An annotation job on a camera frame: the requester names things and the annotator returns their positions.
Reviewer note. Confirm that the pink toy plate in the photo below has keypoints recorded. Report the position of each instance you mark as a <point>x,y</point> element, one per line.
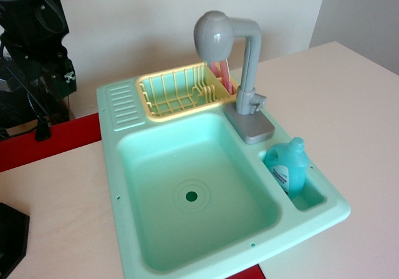
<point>225,76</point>

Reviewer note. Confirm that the grey toy faucet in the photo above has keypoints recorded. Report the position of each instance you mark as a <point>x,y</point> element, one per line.
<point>214,35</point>

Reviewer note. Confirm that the pink toy fork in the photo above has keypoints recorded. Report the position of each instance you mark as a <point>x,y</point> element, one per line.
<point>214,68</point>

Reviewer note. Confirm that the mint green toy sink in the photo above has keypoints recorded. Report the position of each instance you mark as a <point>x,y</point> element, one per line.
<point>191,199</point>

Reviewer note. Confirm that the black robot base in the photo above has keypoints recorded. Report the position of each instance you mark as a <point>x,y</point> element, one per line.
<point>14,237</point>

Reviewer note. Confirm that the yellow dish rack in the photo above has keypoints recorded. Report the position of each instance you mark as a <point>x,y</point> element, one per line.
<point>182,91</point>

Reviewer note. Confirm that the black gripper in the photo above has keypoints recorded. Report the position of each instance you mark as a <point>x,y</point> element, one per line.
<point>33,33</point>

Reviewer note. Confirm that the blue detergent bottle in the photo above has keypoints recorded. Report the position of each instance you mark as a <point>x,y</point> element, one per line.
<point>288,163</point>

